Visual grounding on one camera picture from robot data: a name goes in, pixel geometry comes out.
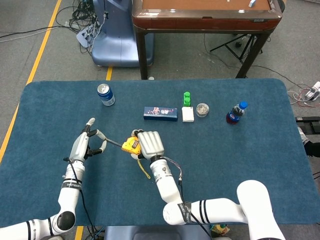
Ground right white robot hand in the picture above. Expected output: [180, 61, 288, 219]
[131, 129, 166, 162]

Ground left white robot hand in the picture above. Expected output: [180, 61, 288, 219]
[68, 117, 109, 163]

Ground yellow tape measure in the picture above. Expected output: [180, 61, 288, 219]
[104, 136, 152, 180]

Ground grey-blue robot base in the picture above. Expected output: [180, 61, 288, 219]
[103, 224, 212, 240]

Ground dark blue rectangular box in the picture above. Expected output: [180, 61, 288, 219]
[143, 106, 179, 122]

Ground small white box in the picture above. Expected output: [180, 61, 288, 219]
[181, 106, 195, 123]

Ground blue soda can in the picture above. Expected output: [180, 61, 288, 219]
[97, 83, 116, 107]

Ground clear jar of paper clips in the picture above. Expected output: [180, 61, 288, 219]
[195, 102, 210, 118]

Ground blue felt table cover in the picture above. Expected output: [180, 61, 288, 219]
[0, 78, 320, 228]

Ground cola bottle blue cap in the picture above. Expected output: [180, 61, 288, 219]
[225, 100, 249, 125]

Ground yellow-green toy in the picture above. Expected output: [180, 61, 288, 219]
[209, 224, 230, 237]

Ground white power strip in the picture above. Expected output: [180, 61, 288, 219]
[76, 24, 97, 48]

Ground brown mahjong table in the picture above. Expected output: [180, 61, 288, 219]
[131, 0, 283, 80]

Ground black tripod stand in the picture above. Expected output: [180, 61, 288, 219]
[209, 33, 264, 63]

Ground person's white shoe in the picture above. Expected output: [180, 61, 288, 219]
[298, 126, 311, 145]

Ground black floor pedal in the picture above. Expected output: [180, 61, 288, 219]
[295, 116, 320, 135]

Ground person's black trouser leg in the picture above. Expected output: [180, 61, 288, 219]
[304, 139, 320, 158]

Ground white floor device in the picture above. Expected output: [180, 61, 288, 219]
[304, 81, 320, 102]

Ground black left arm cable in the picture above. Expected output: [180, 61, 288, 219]
[63, 157, 97, 233]

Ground coloured right wrist wires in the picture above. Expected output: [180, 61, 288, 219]
[163, 156, 183, 186]

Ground blue-grey machine pedestal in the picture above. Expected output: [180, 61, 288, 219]
[91, 0, 155, 68]

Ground black floor cable bundle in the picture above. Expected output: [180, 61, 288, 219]
[54, 0, 101, 33]

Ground red and white floor wires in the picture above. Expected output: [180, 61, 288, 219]
[287, 84, 320, 108]

